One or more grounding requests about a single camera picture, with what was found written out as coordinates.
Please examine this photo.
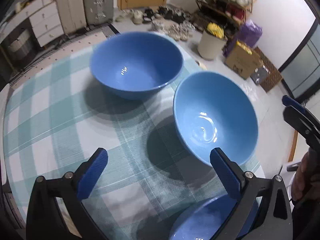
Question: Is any blue bowl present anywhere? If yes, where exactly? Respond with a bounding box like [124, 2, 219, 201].
[169, 193, 236, 239]
[89, 31, 184, 100]
[173, 71, 258, 165]

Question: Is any person's right hand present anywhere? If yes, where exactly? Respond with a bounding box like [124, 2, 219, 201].
[291, 148, 319, 202]

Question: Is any cardboard box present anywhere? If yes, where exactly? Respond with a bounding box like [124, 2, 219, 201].
[225, 40, 263, 80]

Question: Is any teal plaid tablecloth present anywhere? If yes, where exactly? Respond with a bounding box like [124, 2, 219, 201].
[3, 47, 225, 239]

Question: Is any purple plastic bag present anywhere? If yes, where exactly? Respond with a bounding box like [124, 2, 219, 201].
[237, 20, 263, 48]

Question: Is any white trash bin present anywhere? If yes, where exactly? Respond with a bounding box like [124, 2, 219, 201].
[197, 23, 226, 60]

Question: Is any shoe rack with shoes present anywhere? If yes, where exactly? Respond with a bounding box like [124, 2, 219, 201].
[196, 0, 255, 31]

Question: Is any woven laundry basket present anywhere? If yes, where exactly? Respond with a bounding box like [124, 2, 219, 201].
[9, 29, 33, 61]

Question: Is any white drawer cabinet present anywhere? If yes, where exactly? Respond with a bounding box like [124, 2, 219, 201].
[29, 0, 64, 47]

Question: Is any silver suitcase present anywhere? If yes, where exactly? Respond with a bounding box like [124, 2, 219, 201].
[84, 0, 114, 25]

